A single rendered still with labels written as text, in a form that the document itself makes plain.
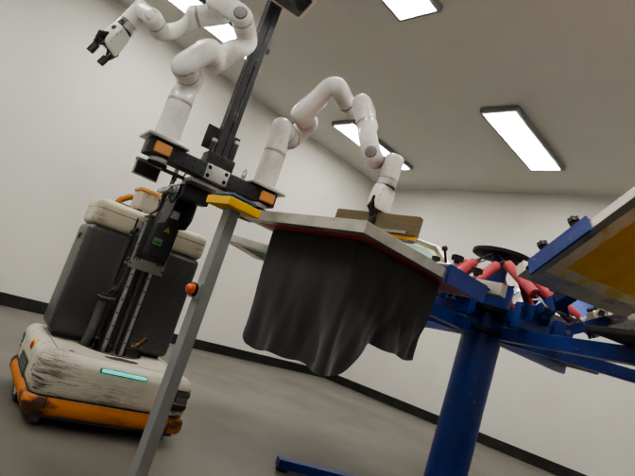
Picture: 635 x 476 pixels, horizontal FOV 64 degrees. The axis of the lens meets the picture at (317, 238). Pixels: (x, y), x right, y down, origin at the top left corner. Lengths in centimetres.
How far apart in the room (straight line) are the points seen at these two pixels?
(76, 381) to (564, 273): 190
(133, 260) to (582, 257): 183
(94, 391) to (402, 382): 517
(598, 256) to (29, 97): 457
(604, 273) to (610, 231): 24
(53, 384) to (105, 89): 376
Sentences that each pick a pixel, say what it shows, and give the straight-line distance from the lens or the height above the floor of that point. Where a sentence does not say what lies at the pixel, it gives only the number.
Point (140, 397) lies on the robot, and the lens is 227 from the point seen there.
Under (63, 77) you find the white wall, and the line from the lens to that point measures 538.
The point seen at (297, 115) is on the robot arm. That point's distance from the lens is 221.
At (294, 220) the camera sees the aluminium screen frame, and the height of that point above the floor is 97.
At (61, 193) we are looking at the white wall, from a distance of 530.
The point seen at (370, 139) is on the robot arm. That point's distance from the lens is 201.
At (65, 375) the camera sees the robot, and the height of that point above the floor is 21.
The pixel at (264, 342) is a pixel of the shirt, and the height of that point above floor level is 55.
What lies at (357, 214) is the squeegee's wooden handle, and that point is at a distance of 202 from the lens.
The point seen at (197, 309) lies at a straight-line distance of 163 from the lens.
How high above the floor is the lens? 66
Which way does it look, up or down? 9 degrees up
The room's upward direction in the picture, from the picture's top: 18 degrees clockwise
